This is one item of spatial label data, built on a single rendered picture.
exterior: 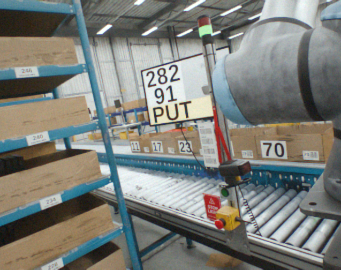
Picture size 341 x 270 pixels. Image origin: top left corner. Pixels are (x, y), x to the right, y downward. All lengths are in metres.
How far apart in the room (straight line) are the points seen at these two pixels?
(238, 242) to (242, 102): 0.84
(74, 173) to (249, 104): 0.66
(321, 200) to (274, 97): 0.17
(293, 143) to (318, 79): 1.18
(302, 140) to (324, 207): 1.14
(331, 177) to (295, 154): 1.14
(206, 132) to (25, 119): 0.68
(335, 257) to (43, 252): 0.80
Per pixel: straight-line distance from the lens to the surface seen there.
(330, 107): 0.42
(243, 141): 1.72
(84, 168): 0.93
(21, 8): 0.93
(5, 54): 0.90
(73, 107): 0.92
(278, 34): 0.49
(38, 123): 0.88
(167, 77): 1.26
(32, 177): 0.89
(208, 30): 1.04
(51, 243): 0.95
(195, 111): 1.19
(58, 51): 0.94
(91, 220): 0.97
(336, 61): 0.40
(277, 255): 1.13
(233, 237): 1.20
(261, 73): 0.43
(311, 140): 1.53
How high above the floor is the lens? 1.36
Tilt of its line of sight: 7 degrees down
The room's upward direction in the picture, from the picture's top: 11 degrees counter-clockwise
